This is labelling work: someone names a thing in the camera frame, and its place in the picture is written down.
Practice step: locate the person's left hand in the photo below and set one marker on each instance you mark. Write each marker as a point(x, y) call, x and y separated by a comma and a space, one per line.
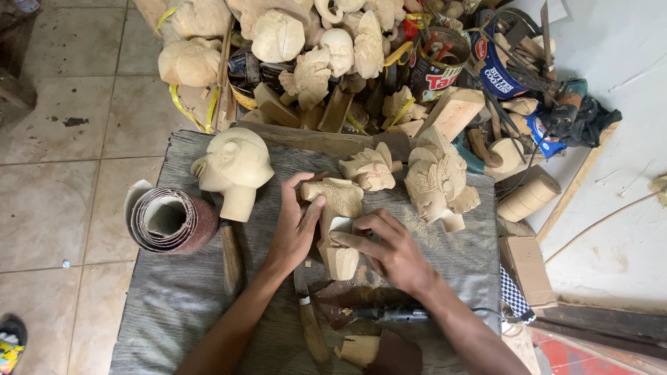
point(292, 234)

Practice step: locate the person's right hand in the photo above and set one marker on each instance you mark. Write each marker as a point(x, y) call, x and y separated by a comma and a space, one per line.
point(398, 255)

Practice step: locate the small sandpaper piece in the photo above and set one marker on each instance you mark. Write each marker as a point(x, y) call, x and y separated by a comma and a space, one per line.
point(341, 224)

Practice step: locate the unfinished carved wooden figure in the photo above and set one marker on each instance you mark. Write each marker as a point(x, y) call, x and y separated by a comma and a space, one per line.
point(341, 200)

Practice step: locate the black rotary tool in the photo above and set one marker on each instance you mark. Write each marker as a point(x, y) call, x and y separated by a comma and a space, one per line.
point(391, 313)

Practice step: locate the torn brown sandpaper sheet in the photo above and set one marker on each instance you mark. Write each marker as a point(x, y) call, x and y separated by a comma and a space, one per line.
point(333, 297)

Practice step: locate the large crowned wooden head carving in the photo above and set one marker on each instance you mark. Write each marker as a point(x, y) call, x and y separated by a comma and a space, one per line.
point(437, 182)

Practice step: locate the small carved wooden head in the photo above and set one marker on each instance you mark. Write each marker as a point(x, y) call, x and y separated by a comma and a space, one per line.
point(372, 169)

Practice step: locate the bald wooden head carving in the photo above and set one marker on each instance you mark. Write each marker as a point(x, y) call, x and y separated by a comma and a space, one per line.
point(234, 161)

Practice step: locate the dark brown sandpaper sheet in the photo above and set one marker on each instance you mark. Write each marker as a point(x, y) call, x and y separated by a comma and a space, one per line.
point(396, 357)

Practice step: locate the small rough wood block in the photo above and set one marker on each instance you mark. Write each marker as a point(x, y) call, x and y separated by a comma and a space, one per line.
point(359, 350)

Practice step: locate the roll of brown sandpaper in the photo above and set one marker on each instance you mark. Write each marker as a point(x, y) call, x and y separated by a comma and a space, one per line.
point(182, 224)

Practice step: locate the black white checkered cloth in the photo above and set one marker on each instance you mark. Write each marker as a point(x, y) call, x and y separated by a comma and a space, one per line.
point(513, 297)

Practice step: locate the brown cardboard box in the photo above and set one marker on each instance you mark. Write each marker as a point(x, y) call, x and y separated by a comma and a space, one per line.
point(526, 271)

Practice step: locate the ridged wooden cylinder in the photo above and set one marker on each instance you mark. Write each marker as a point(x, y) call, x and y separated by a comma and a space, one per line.
point(529, 198)

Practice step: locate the wooden mallet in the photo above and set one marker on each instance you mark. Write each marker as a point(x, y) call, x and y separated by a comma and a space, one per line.
point(503, 153)

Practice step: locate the pale rectangular wood block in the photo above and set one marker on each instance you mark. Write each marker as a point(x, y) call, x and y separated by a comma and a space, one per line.
point(453, 112)

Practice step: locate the heap of wooden carvings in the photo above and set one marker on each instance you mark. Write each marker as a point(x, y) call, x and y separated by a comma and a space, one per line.
point(312, 57)

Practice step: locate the blue plastic packet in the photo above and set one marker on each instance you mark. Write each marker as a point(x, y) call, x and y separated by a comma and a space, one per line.
point(544, 140)

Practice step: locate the long wooden slat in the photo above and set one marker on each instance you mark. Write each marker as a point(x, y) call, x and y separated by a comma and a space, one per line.
point(576, 182)

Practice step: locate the brown tin with tools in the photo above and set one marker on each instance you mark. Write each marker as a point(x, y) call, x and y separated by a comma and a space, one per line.
point(437, 67)

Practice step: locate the thin bamboo stick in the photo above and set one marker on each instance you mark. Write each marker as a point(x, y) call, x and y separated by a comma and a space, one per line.
point(599, 221)

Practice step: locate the blue cookie tin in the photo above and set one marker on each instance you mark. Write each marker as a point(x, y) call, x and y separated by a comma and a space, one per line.
point(495, 65)

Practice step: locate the green and black power drill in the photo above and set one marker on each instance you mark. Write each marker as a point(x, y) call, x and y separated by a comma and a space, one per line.
point(568, 107)

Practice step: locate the colourful patterned sandal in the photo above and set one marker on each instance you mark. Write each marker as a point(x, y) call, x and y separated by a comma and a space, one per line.
point(11, 343)

